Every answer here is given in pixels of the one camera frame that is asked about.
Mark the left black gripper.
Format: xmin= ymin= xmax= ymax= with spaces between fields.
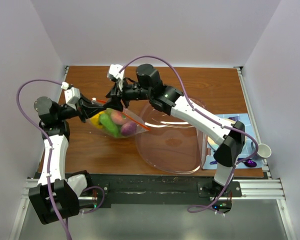
xmin=55 ymin=93 xmax=106 ymax=123

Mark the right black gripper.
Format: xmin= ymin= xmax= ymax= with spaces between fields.
xmin=103 ymin=76 xmax=152 ymax=112

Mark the clear zip top bag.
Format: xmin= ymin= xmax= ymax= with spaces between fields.
xmin=87 ymin=108 xmax=150 ymax=139

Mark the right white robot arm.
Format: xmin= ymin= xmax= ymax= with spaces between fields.
xmin=105 ymin=64 xmax=246 ymax=197

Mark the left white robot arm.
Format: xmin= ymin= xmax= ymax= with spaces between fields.
xmin=28 ymin=96 xmax=106 ymax=225

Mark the yellow fake bell pepper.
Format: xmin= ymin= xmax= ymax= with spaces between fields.
xmin=89 ymin=111 xmax=105 ymax=129

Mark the red fake tomato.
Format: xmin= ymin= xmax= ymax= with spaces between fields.
xmin=110 ymin=110 xmax=127 ymax=125

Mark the green fake vegetable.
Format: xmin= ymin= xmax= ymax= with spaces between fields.
xmin=99 ymin=113 xmax=120 ymax=138

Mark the purple fake onion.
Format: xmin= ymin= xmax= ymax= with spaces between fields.
xmin=120 ymin=121 xmax=138 ymax=137

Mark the clear pink plastic tray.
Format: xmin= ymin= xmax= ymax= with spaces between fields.
xmin=135 ymin=103 xmax=207 ymax=175

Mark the cream floral plate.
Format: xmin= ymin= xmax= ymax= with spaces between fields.
xmin=207 ymin=118 xmax=235 ymax=151

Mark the purple plastic fork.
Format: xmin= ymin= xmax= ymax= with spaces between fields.
xmin=228 ymin=115 xmax=240 ymax=121

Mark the purple plastic spoon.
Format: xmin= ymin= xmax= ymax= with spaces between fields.
xmin=243 ymin=160 xmax=257 ymax=168

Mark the blue checkered placemat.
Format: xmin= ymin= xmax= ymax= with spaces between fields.
xmin=201 ymin=113 xmax=266 ymax=171

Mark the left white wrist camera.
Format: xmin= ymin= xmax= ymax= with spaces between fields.
xmin=61 ymin=81 xmax=81 ymax=110

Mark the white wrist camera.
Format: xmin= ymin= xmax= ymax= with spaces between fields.
xmin=61 ymin=81 xmax=81 ymax=110
xmin=107 ymin=64 xmax=125 ymax=91

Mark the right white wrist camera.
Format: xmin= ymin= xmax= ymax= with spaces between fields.
xmin=107 ymin=64 xmax=125 ymax=91

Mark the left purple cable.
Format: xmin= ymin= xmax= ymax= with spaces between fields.
xmin=16 ymin=79 xmax=105 ymax=240

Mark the white blue-handled mug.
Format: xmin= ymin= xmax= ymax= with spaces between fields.
xmin=251 ymin=143 xmax=272 ymax=161

